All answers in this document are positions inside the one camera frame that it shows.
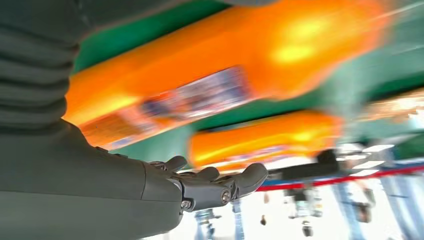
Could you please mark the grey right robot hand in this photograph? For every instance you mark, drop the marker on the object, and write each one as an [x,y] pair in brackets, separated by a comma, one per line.
[82,182]

